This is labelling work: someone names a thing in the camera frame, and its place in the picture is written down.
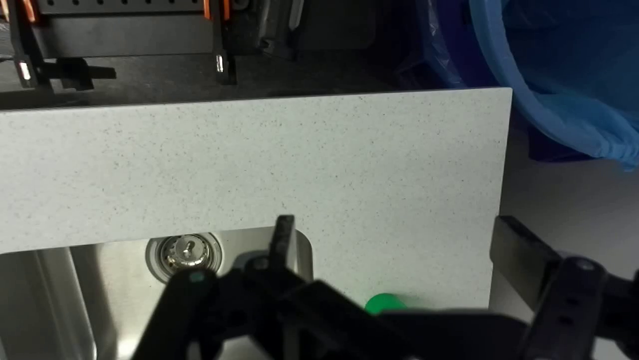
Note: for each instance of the chrome sink drain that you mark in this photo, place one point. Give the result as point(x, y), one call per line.
point(170, 255)

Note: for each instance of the stainless steel sink basin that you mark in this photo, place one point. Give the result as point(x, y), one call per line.
point(93, 303)

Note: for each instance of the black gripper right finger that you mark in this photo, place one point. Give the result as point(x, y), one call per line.
point(574, 299)

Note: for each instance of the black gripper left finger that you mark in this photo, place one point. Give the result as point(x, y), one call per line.
point(286, 317)

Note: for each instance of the green round object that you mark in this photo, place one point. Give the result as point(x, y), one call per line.
point(384, 303)

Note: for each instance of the blue plastic bag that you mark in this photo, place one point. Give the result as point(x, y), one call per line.
point(572, 67)

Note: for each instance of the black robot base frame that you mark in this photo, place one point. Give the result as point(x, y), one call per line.
point(67, 41)

